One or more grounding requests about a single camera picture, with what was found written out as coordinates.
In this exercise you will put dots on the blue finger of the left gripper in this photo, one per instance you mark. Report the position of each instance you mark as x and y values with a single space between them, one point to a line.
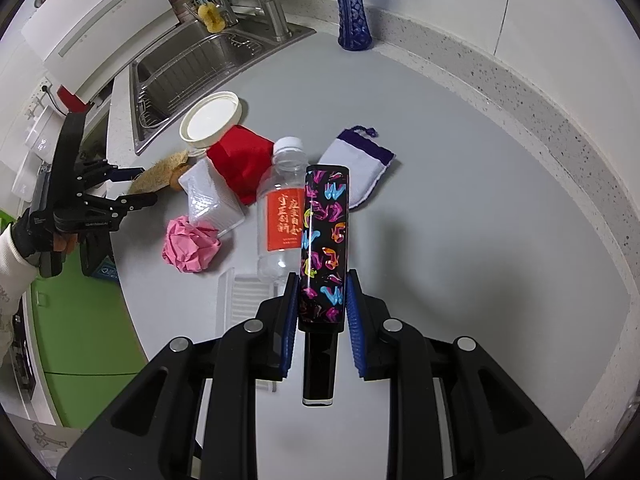
116 174
125 203

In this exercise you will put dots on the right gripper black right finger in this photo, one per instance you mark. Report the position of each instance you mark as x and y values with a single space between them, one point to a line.
358 324

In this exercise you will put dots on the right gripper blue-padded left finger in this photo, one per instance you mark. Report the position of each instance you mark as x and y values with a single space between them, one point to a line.
287 322

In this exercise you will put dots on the black colourful patterned tube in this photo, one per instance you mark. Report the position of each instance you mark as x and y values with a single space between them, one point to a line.
322 278

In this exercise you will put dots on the pink paper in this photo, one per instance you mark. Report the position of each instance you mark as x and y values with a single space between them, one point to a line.
190 248

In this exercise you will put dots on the clear plastic food container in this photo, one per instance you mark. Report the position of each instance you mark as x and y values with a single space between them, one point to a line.
210 200

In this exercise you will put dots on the white round plastic lid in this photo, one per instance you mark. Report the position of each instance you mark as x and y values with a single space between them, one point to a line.
210 118

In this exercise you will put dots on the clear plastic water bottle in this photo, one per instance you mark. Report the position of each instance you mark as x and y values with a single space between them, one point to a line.
280 201

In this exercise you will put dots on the red paper box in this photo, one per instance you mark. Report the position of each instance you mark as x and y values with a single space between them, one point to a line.
241 157

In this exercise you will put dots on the white sock with purple cuff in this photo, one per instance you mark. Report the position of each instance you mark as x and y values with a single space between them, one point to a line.
367 161

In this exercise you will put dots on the red kitchen appliance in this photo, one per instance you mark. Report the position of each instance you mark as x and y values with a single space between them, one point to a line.
71 101

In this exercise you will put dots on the stainless steel kitchen sink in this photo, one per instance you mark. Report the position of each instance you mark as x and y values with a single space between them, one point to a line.
251 41

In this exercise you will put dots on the person's left hand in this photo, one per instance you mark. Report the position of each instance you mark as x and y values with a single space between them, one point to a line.
64 243

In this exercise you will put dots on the beige loofah scrub pad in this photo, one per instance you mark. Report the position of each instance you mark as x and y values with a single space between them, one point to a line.
166 172

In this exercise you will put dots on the clear flat plastic lid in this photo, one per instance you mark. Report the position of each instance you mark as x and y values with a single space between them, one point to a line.
238 299

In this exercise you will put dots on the black and blue sorting bin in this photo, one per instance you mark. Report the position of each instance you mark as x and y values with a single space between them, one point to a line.
96 256

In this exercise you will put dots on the yellow loofah sponge on faucet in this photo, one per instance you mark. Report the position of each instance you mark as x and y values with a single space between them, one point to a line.
211 18

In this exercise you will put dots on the small gooseneck chrome faucet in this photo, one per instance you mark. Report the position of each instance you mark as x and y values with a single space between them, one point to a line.
275 14

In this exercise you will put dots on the blue patterned glass vase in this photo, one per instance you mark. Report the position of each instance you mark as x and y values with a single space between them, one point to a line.
354 32

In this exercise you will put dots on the wire sink drain basket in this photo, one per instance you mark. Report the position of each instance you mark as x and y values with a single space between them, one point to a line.
162 93

